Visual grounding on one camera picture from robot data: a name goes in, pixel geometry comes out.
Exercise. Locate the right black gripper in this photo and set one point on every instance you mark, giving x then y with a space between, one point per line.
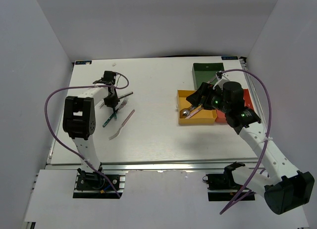
195 98

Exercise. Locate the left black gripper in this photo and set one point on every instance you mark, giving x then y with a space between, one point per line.
114 101

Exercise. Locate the dark handle fork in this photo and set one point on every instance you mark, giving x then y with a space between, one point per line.
120 97

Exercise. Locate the teal handle knife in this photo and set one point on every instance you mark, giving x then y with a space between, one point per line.
113 115

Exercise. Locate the pink handle spoon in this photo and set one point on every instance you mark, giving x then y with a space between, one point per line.
189 112

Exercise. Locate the pink handle fork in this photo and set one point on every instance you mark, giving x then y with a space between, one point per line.
122 125

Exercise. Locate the teal handle fork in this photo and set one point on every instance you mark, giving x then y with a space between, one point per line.
122 105

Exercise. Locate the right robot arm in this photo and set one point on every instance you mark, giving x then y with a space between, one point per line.
285 187

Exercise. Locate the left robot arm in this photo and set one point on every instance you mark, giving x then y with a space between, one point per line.
79 118

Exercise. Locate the yellow box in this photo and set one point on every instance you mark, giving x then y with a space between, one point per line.
199 118

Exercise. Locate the green box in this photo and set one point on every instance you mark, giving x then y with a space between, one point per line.
205 72

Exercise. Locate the red box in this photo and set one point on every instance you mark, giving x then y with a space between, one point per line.
248 103

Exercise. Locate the right blue table sticker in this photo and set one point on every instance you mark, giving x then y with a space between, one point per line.
229 58

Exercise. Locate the blue table sticker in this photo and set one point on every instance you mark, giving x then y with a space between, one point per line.
229 58
83 62

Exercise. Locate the left blue table sticker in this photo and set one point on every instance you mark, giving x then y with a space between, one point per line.
83 62

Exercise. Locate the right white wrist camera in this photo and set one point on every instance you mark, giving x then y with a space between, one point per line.
221 80

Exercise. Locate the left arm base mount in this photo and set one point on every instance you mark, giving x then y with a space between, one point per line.
91 185

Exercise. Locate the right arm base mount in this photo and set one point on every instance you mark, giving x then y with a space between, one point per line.
219 189

